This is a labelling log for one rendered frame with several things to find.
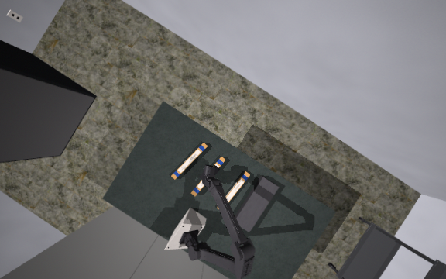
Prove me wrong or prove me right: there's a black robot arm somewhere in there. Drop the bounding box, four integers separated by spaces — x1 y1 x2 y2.
179 165 256 279

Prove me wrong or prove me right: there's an orange pack with white label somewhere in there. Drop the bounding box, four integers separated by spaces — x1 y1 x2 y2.
225 171 250 202

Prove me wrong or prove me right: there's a white welding electrode pack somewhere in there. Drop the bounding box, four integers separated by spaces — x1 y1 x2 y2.
171 143 208 180

